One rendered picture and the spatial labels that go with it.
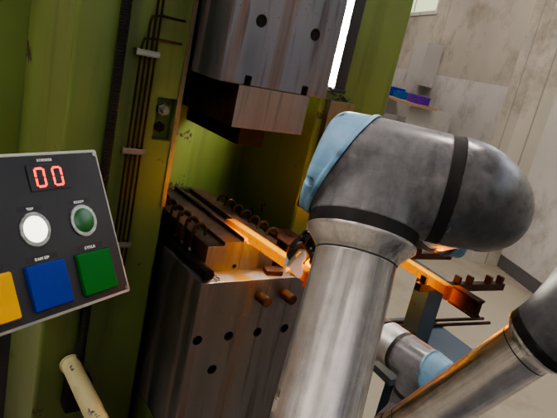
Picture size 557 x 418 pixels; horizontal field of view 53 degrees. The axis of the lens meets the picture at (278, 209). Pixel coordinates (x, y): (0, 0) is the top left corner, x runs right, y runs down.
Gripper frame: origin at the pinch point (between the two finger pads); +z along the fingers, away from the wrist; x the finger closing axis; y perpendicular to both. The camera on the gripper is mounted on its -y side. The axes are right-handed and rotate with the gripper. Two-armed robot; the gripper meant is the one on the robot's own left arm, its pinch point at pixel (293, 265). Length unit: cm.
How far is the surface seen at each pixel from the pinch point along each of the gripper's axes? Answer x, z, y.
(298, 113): 5.6, -19.2, -30.8
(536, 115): 386, 55, -177
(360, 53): 33, -27, -51
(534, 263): 376, 134, -78
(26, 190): -56, -10, -11
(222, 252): -8.0, 12.0, -13.2
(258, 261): 3.2, 14.6, -11.8
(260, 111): -5.3, -18.4, -30.4
